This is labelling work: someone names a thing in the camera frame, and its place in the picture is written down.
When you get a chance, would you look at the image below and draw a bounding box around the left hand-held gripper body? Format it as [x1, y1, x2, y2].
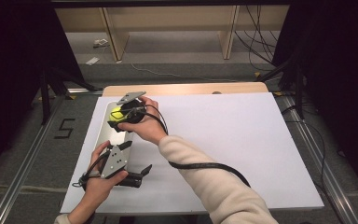
[100, 143, 144, 189]

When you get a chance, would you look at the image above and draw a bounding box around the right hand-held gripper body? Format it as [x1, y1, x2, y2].
[116, 91, 147, 124]

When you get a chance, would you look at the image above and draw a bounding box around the white rectangular plastic bin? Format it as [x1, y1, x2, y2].
[89, 100, 136, 167]

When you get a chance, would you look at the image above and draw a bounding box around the yellow tennis ball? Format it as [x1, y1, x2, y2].
[109, 105, 126, 123]

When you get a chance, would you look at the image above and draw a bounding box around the person's right hand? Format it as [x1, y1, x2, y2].
[117, 95, 170, 147]

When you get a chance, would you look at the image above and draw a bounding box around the person's left hand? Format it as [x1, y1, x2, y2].
[81, 140, 130, 204]

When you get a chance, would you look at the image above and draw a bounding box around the black tripod stand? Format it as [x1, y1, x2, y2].
[255, 55, 308, 121]
[37, 65, 98, 126]

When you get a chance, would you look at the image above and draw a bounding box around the white power adapter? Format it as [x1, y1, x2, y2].
[92, 38, 110, 49]

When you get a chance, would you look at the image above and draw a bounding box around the white table cover sheet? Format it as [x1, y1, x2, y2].
[60, 91, 324, 215]

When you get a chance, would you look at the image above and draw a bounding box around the light wooden shelf unit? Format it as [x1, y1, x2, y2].
[54, 4, 290, 63]

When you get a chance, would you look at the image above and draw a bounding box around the dark curtain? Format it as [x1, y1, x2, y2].
[271, 0, 358, 195]
[0, 0, 86, 183]

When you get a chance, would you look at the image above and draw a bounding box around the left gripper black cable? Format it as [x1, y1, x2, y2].
[71, 151, 111, 189]

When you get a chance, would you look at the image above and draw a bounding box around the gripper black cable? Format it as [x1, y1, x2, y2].
[143, 104, 252, 189]
[71, 151, 111, 189]

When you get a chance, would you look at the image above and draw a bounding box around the white floor cable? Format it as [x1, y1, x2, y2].
[130, 61, 241, 84]

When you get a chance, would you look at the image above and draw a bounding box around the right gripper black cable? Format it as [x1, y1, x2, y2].
[143, 104, 252, 189]

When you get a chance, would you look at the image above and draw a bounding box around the aluminium floor rail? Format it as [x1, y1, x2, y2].
[0, 88, 104, 224]
[280, 93, 358, 224]

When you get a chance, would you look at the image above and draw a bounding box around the black metal frame bar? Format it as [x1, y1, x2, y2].
[49, 0, 293, 8]

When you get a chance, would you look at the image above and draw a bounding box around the bundle of black cables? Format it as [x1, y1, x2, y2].
[233, 4, 282, 73]

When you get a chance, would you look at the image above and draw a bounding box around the thin black floor cable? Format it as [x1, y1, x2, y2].
[282, 105, 328, 189]

